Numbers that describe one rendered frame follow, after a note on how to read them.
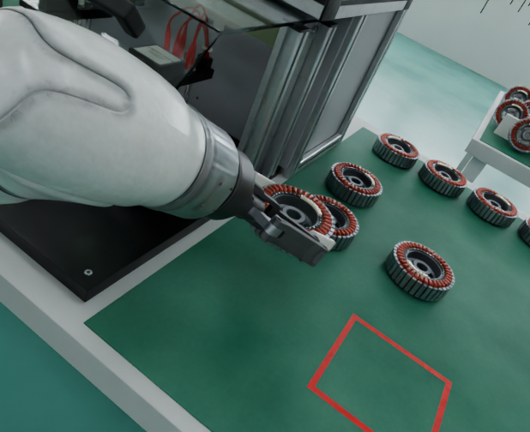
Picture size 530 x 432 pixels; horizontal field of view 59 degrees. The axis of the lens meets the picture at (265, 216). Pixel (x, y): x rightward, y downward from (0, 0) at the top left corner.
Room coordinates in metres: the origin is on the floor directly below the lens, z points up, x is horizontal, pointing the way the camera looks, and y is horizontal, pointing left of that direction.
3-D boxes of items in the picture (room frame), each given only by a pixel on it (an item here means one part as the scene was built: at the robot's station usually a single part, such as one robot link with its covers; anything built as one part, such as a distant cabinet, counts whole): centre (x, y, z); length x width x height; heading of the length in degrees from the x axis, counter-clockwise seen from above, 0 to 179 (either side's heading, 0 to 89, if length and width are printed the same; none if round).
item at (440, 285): (0.66, -0.28, 0.77); 0.11 x 0.11 x 0.04
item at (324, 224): (0.50, -0.03, 0.86); 0.11 x 0.11 x 0.04
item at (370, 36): (0.93, -0.04, 0.91); 0.28 x 0.03 x 0.32; 163
